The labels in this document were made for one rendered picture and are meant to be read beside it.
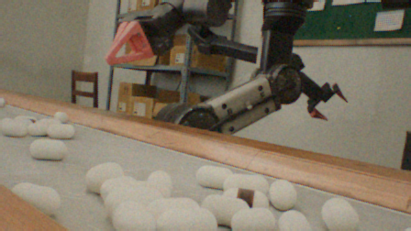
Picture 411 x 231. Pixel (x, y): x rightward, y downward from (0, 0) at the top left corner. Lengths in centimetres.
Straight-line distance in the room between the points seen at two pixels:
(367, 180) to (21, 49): 495
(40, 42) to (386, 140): 400
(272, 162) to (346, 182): 9
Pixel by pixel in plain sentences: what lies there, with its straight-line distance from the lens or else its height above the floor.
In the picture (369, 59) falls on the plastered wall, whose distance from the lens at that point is 260.
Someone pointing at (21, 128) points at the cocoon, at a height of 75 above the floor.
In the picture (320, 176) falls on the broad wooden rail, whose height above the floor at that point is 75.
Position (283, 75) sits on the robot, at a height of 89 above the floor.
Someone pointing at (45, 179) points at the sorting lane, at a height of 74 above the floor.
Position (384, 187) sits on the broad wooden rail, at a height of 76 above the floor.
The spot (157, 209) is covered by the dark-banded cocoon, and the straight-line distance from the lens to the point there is 25.
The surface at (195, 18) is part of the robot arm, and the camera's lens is 75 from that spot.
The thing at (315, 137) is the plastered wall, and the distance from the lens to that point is 275.
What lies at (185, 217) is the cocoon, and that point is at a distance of 23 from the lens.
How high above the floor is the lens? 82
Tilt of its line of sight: 3 degrees down
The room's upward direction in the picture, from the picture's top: 6 degrees clockwise
